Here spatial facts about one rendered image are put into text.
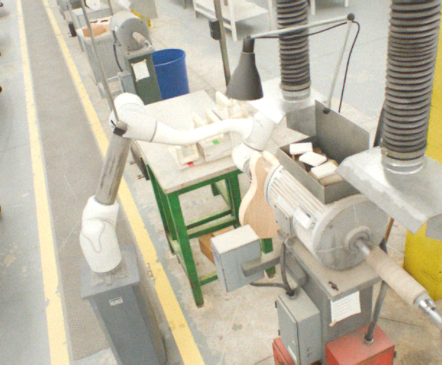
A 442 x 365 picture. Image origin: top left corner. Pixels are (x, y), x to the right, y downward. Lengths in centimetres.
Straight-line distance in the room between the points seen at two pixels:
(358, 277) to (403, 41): 75
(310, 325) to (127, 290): 96
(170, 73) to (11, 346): 292
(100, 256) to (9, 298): 151
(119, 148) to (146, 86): 196
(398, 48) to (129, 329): 188
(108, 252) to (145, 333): 54
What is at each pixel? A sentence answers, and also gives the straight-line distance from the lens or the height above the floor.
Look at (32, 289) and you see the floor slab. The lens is 357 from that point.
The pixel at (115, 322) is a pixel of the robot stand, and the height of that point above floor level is 47.
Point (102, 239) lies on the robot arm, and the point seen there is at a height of 93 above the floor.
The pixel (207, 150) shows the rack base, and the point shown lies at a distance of 246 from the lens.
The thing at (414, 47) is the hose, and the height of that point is 185.
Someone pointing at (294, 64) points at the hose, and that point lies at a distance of 156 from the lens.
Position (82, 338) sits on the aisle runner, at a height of 0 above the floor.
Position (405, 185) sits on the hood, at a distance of 117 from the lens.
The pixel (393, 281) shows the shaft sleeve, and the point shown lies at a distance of 131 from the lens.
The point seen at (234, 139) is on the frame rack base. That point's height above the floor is 101.
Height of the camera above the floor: 221
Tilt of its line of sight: 34 degrees down
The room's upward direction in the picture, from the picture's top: 10 degrees counter-clockwise
